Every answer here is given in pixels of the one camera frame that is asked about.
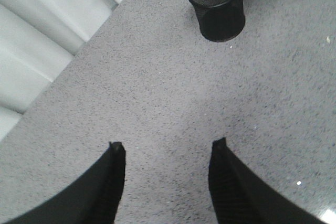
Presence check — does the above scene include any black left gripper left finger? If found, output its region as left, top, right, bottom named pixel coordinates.
left=9, top=142, right=126, bottom=223

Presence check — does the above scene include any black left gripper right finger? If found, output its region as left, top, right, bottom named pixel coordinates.
left=208, top=136, right=331, bottom=223

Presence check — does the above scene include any black mesh pen bucket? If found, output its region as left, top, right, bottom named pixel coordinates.
left=188, top=0, right=245, bottom=42

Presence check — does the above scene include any grey curtain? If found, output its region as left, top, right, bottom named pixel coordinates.
left=1, top=0, right=122, bottom=137

